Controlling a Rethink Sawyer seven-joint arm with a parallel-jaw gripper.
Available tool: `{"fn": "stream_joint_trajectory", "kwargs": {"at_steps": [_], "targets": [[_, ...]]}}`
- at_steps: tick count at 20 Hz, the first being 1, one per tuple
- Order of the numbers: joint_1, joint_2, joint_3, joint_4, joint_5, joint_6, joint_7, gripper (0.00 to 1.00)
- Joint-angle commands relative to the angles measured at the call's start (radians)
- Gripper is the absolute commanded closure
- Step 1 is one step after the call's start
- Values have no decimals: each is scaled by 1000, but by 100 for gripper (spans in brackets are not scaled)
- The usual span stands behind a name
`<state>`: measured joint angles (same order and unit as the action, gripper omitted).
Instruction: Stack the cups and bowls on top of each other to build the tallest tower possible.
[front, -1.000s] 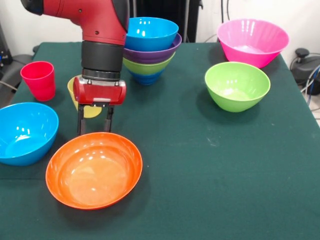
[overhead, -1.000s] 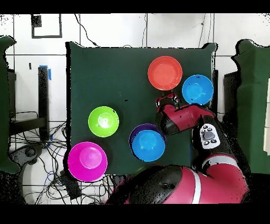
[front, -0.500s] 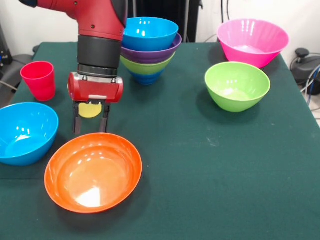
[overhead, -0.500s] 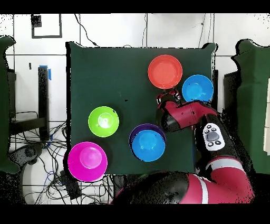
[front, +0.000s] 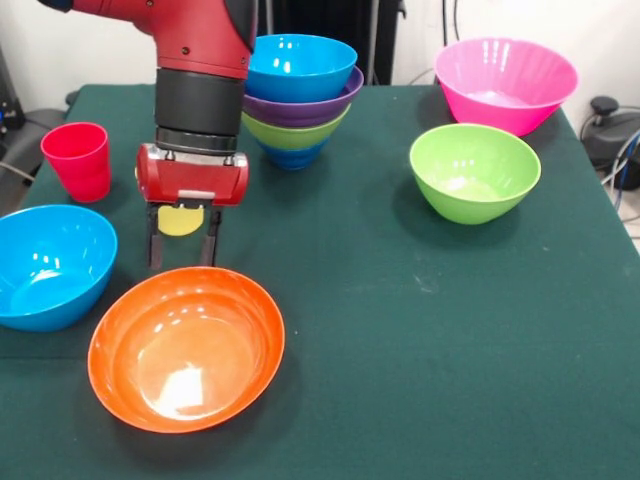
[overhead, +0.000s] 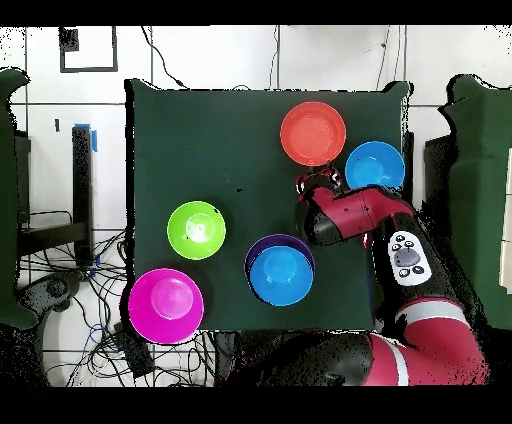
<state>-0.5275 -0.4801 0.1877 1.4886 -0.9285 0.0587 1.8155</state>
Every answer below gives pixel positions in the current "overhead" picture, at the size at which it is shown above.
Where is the orange plastic bowl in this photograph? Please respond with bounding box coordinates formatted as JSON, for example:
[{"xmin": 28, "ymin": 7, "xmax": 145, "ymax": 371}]
[{"xmin": 279, "ymin": 100, "xmax": 348, "ymax": 168}]

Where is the light blue plastic bowl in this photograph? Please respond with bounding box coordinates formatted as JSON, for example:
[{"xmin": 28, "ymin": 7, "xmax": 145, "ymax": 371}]
[
  {"xmin": 344, "ymin": 140, "xmax": 406, "ymax": 191},
  {"xmin": 248, "ymin": 244, "xmax": 315, "ymax": 308}
]

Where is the purple plastic bowl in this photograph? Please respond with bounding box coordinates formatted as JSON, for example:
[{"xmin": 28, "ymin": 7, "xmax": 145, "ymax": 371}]
[{"xmin": 244, "ymin": 234, "xmax": 316, "ymax": 277}]

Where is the large magenta plastic bowl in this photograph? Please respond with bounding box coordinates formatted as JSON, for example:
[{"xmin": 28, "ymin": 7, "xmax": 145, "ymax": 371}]
[{"xmin": 127, "ymin": 267, "xmax": 206, "ymax": 346}]

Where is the black metal stand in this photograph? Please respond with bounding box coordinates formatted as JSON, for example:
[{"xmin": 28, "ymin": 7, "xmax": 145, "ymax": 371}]
[
  {"xmin": 423, "ymin": 135, "xmax": 455, "ymax": 241},
  {"xmin": 17, "ymin": 125, "xmax": 95, "ymax": 267}
]

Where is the dark green tablecloth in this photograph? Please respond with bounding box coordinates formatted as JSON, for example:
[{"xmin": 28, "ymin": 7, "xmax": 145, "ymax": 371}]
[{"xmin": 125, "ymin": 78, "xmax": 411, "ymax": 333}]

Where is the green plastic bowl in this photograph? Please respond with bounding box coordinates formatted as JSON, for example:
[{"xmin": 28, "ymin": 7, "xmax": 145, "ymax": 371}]
[{"xmin": 166, "ymin": 200, "xmax": 228, "ymax": 262}]

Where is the neighbouring green clothed table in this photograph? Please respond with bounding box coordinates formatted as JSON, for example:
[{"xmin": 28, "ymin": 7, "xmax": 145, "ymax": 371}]
[
  {"xmin": 433, "ymin": 74, "xmax": 512, "ymax": 331},
  {"xmin": 0, "ymin": 67, "xmax": 39, "ymax": 329}
]

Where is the white sheet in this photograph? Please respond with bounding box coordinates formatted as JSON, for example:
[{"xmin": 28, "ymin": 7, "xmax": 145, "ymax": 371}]
[{"xmin": 499, "ymin": 147, "xmax": 512, "ymax": 295}]

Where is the black power box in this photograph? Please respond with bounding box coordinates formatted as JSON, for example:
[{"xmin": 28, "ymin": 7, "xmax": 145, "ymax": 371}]
[{"xmin": 112, "ymin": 320, "xmax": 156, "ymax": 378}]

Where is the thin black cable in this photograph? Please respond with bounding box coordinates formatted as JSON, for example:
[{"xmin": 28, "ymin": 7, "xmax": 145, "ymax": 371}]
[
  {"xmin": 269, "ymin": 25, "xmax": 281, "ymax": 90},
  {"xmin": 375, "ymin": 25, "xmax": 392, "ymax": 92}
]

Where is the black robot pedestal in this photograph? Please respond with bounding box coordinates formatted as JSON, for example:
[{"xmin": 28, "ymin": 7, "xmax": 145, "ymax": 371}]
[{"xmin": 213, "ymin": 330, "xmax": 281, "ymax": 381}]

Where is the black camera cable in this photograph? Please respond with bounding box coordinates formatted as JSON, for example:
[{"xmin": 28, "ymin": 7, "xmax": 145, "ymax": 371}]
[{"xmin": 139, "ymin": 25, "xmax": 190, "ymax": 90}]

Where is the tangle of floor cables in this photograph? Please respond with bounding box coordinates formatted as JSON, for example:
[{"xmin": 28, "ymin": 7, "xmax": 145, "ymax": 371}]
[{"xmin": 17, "ymin": 209, "xmax": 217, "ymax": 387}]

